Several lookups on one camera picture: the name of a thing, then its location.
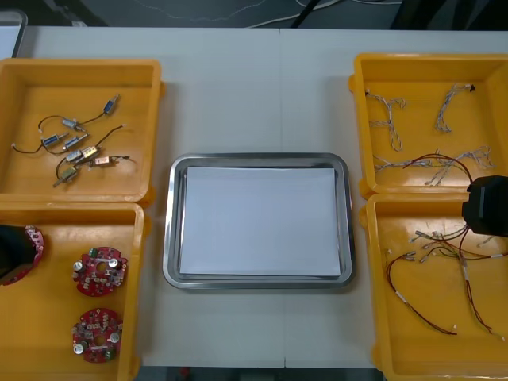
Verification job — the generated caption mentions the white cable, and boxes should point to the white cable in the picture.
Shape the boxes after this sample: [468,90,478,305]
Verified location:
[244,0,339,29]

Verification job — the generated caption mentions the grey-rimmed white board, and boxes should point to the grey-rimmed white board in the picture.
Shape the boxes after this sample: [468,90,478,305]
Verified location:
[0,10,29,60]

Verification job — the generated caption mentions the black pole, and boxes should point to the black pole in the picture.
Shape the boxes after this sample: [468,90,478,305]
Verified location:
[294,0,319,29]

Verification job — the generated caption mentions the white paper sheet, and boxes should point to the white paper sheet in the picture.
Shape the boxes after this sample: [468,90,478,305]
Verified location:
[179,166,343,277]

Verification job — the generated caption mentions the round red circuit board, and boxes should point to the round red circuit board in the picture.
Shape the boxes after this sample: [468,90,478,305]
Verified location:
[0,225,51,287]
[72,245,129,298]
[71,307,123,364]

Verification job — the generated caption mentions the steel tray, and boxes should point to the steel tray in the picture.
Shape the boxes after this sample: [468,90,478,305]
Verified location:
[161,152,355,294]

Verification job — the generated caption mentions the yellow-orange plastic bin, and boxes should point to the yellow-orange plastic bin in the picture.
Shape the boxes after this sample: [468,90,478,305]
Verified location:
[348,53,508,199]
[0,58,165,205]
[359,193,508,381]
[0,201,152,381]

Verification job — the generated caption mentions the red black wire harness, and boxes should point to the red black wire harness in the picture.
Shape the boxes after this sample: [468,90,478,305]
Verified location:
[385,249,459,337]

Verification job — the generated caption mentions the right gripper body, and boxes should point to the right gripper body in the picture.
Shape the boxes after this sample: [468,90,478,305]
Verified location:
[461,174,508,236]

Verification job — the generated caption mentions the pile of metal solenoids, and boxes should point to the pile of metal solenoids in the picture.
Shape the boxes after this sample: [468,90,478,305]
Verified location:
[10,93,140,188]

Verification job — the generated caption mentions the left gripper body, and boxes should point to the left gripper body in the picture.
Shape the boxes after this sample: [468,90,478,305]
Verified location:
[0,225,35,279]

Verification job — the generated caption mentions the loose wire harness white connectors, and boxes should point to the loose wire harness white connectors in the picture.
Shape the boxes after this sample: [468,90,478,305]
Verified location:
[408,224,508,265]

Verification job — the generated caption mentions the red green-yellow wire harness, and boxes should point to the red green-yellow wire harness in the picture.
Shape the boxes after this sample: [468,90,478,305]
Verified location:
[402,153,475,182]
[459,225,506,342]

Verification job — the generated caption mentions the black box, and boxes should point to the black box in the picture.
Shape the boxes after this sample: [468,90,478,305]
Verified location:
[391,0,508,31]

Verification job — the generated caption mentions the blue-white twisted wire harness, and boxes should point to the blue-white twisted wire harness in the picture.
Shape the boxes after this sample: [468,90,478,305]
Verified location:
[373,155,441,173]
[435,82,478,134]
[364,90,409,153]
[424,145,496,187]

